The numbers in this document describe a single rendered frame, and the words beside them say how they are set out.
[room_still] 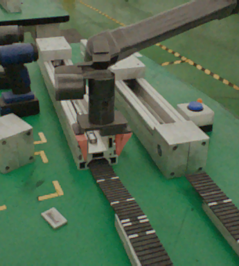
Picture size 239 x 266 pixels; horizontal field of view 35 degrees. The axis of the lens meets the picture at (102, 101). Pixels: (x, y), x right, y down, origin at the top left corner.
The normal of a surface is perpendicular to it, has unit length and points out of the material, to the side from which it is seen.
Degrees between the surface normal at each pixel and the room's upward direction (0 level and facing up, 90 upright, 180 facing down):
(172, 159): 90
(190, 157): 90
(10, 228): 0
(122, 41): 49
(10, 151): 90
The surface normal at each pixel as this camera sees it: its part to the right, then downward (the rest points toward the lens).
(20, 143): 0.65, 0.33
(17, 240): 0.00, -0.90
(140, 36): 0.22, -0.32
